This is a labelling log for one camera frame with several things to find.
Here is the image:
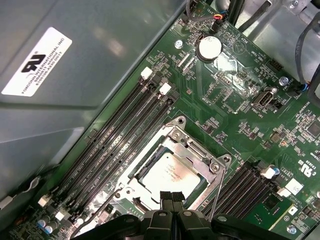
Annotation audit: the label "white printed case label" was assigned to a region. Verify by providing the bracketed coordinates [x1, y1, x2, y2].
[1, 26, 73, 97]

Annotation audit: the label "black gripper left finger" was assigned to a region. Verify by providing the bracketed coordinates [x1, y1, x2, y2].
[74, 191, 174, 240]

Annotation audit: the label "thick black cable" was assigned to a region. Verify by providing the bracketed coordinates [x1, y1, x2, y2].
[237, 0, 270, 31]
[227, 0, 245, 26]

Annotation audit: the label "internal USB port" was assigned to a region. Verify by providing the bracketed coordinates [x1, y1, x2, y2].
[251, 90, 275, 109]

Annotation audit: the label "silver green CPU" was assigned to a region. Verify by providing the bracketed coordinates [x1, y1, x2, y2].
[136, 146, 210, 205]

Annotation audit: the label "thin wire locking lever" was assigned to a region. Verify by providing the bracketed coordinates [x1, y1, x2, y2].
[209, 163, 227, 222]
[73, 186, 126, 237]

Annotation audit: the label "silver coin cell battery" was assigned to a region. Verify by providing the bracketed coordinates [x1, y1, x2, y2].
[195, 33, 223, 63]

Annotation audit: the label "metal socket cover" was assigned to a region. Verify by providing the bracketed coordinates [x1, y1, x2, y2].
[127, 124, 226, 208]

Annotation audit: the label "black RAM slot white clips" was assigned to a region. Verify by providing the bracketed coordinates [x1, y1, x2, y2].
[37, 67, 154, 208]
[212, 166, 276, 222]
[54, 82, 173, 222]

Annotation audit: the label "black PC case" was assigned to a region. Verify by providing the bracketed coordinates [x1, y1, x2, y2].
[0, 0, 320, 208]

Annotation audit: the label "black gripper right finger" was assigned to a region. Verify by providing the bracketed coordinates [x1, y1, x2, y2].
[172, 191, 286, 240]

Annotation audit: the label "green motherboard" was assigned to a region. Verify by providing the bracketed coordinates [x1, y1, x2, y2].
[7, 4, 320, 240]

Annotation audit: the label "silver drive cage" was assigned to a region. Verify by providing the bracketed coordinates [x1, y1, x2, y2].
[209, 0, 320, 86]

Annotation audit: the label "CPU socket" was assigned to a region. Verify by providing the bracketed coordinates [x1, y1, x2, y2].
[112, 115, 233, 226]

